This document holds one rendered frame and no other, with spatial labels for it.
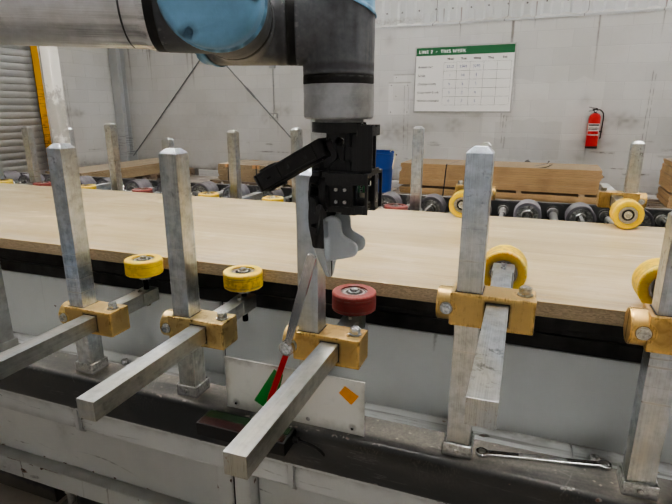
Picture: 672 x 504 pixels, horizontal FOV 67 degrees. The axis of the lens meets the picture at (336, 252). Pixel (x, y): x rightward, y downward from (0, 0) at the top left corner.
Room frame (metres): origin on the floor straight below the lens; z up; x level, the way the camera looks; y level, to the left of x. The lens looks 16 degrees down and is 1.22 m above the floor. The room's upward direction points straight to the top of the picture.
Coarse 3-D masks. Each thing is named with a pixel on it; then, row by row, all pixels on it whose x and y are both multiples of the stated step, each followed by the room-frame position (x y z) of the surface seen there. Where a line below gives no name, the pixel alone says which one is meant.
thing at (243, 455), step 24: (312, 360) 0.68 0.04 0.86; (336, 360) 0.73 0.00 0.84; (288, 384) 0.61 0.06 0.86; (312, 384) 0.64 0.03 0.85; (264, 408) 0.56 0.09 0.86; (288, 408) 0.56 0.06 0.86; (240, 432) 0.51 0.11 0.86; (264, 432) 0.51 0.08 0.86; (240, 456) 0.47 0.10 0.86; (264, 456) 0.50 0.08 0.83
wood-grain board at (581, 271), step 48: (0, 192) 2.02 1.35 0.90; (48, 192) 2.02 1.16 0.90; (96, 192) 2.02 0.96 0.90; (0, 240) 1.27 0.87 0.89; (48, 240) 1.24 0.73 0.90; (96, 240) 1.24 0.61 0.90; (144, 240) 1.24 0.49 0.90; (240, 240) 1.24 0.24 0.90; (288, 240) 1.24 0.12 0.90; (384, 240) 1.24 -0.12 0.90; (432, 240) 1.24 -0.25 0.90; (528, 240) 1.24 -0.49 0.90; (576, 240) 1.24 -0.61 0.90; (624, 240) 1.24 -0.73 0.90; (384, 288) 0.92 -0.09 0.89; (432, 288) 0.89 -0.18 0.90; (576, 288) 0.89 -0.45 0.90; (624, 288) 0.89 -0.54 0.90
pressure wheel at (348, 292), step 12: (336, 288) 0.87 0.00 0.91; (348, 288) 0.88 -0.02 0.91; (360, 288) 0.88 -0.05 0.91; (372, 288) 0.87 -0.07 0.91; (336, 300) 0.83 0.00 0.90; (348, 300) 0.82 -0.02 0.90; (360, 300) 0.82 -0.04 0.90; (372, 300) 0.83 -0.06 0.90; (336, 312) 0.83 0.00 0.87; (348, 312) 0.82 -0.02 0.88; (360, 312) 0.82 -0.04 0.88
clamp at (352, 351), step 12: (288, 324) 0.79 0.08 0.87; (300, 336) 0.76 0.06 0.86; (312, 336) 0.75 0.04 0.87; (324, 336) 0.74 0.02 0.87; (336, 336) 0.74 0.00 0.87; (348, 336) 0.74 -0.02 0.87; (360, 336) 0.74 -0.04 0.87; (300, 348) 0.76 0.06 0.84; (312, 348) 0.75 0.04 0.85; (348, 348) 0.73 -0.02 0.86; (360, 348) 0.73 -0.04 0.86; (348, 360) 0.73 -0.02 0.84; (360, 360) 0.73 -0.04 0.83
